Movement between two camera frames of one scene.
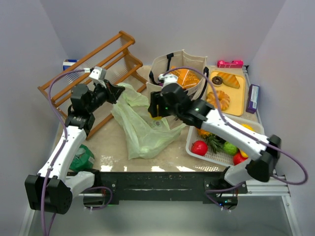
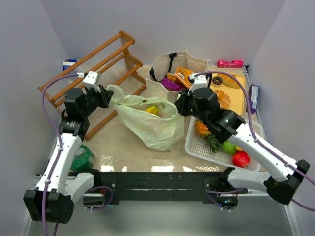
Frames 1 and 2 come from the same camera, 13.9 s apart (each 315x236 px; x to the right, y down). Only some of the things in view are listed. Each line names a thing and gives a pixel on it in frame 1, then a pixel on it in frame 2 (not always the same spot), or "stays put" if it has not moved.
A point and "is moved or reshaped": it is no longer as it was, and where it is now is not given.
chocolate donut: (217, 81) stays put
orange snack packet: (186, 77) is moved or reshaped
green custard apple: (230, 148) stays put
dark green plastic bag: (83, 159) stays put
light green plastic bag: (143, 135) is moved or reshaped
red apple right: (238, 159) stays put
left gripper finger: (114, 91) to (106, 97)
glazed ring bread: (223, 98) stays put
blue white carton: (68, 63) stays put
